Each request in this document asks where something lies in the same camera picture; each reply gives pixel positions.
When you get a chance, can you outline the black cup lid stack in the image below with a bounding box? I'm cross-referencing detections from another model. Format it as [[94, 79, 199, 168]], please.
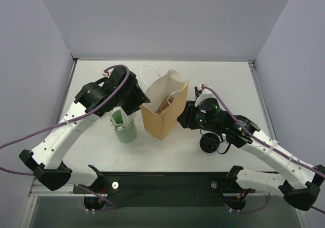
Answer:
[[199, 133, 220, 153]]

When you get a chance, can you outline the brown paper takeout bag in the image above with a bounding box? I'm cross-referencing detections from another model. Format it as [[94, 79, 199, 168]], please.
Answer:
[[140, 69, 189, 141]]

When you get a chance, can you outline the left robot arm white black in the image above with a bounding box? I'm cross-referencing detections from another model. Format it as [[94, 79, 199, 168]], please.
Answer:
[[19, 65, 150, 193]]

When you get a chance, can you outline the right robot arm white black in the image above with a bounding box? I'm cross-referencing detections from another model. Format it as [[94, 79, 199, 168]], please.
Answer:
[[177, 97, 324, 211]]

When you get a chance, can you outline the white wrapped straw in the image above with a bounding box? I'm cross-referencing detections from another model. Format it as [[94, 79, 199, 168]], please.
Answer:
[[109, 108, 136, 131]]

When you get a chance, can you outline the green straw holder cup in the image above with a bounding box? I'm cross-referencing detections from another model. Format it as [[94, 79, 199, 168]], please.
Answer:
[[112, 110, 137, 143]]

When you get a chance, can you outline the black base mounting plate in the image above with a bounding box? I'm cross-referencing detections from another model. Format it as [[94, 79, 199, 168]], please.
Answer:
[[73, 172, 244, 210]]

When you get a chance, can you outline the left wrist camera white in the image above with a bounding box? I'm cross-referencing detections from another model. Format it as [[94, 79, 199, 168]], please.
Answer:
[[102, 71, 110, 78]]

